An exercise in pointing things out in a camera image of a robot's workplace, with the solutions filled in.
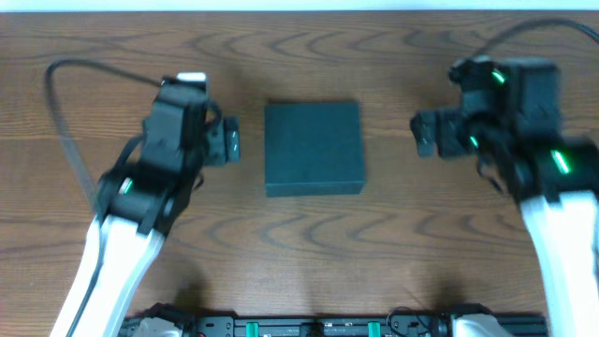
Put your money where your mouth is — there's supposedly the black box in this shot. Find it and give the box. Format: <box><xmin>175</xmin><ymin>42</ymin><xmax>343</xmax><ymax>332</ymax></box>
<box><xmin>264</xmin><ymin>101</ymin><xmax>366</xmax><ymax>198</ymax></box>

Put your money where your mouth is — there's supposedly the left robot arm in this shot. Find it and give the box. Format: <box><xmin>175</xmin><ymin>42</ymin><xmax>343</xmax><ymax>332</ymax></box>
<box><xmin>51</xmin><ymin>72</ymin><xmax>240</xmax><ymax>336</ymax></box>

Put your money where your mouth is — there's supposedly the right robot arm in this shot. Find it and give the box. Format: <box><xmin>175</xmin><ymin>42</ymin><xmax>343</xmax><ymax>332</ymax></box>
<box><xmin>410</xmin><ymin>56</ymin><xmax>598</xmax><ymax>336</ymax></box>

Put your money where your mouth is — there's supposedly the right black cable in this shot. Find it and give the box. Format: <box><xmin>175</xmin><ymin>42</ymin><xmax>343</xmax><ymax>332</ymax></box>
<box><xmin>467</xmin><ymin>17</ymin><xmax>599</xmax><ymax>60</ymax></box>

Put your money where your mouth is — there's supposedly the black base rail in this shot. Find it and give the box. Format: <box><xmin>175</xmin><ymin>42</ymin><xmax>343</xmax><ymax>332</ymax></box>
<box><xmin>118</xmin><ymin>303</ymin><xmax>549</xmax><ymax>337</ymax></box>

